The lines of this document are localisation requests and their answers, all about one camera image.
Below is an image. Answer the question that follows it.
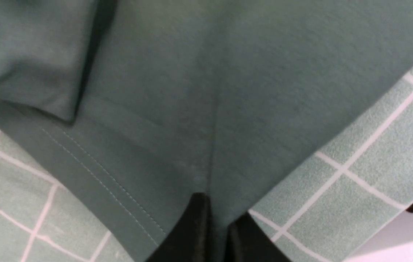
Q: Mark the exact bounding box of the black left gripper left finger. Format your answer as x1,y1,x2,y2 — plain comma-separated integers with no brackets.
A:
147,193,211,262

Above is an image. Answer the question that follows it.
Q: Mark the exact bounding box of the green long sleeve shirt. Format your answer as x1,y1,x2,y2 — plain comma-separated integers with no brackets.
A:
0,0,413,262

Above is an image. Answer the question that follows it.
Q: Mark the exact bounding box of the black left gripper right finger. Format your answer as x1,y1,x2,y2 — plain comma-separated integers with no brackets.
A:
226,213,291,262

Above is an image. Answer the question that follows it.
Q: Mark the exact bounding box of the green checkered table cloth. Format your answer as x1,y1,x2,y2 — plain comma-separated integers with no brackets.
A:
0,68,413,262

